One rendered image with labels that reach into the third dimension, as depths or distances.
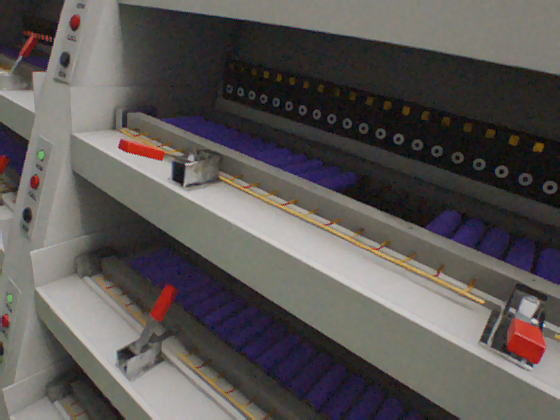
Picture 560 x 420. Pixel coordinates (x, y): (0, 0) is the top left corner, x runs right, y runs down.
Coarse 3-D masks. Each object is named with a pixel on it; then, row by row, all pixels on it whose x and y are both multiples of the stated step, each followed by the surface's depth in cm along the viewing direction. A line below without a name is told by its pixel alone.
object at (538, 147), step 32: (224, 96) 53; (256, 96) 50; (288, 96) 47; (320, 96) 44; (352, 96) 41; (384, 96) 40; (320, 128) 45; (352, 128) 43; (384, 128) 40; (416, 128) 38; (448, 128) 36; (480, 128) 35; (448, 160) 37; (512, 160) 34; (544, 160) 32; (512, 192) 34; (544, 192) 33
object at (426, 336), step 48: (96, 96) 43; (144, 96) 47; (192, 96) 53; (96, 144) 40; (144, 144) 42; (336, 144) 44; (144, 192) 35; (192, 192) 33; (240, 192) 34; (480, 192) 35; (192, 240) 32; (240, 240) 29; (288, 240) 28; (336, 240) 29; (288, 288) 27; (336, 288) 24; (384, 288) 24; (432, 288) 25; (336, 336) 25; (384, 336) 23; (432, 336) 21; (432, 384) 22; (480, 384) 20; (528, 384) 18
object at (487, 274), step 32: (128, 128) 45; (160, 128) 41; (224, 160) 36; (256, 160) 36; (288, 192) 32; (320, 192) 31; (320, 224) 29; (352, 224) 29; (384, 224) 27; (384, 256) 26; (416, 256) 27; (448, 256) 25; (480, 256) 25; (480, 288) 24; (512, 288) 23; (544, 288) 22
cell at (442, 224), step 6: (444, 210) 34; (450, 210) 33; (438, 216) 32; (444, 216) 31; (450, 216) 32; (456, 216) 32; (432, 222) 30; (438, 222) 30; (444, 222) 30; (450, 222) 31; (456, 222) 32; (426, 228) 29; (432, 228) 29; (438, 228) 29; (444, 228) 30; (450, 228) 30; (456, 228) 32; (438, 234) 28; (444, 234) 29; (450, 234) 30
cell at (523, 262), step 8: (520, 240) 30; (528, 240) 30; (512, 248) 29; (520, 248) 28; (528, 248) 28; (512, 256) 27; (520, 256) 27; (528, 256) 27; (512, 264) 26; (520, 264) 26; (528, 264) 26; (528, 272) 26
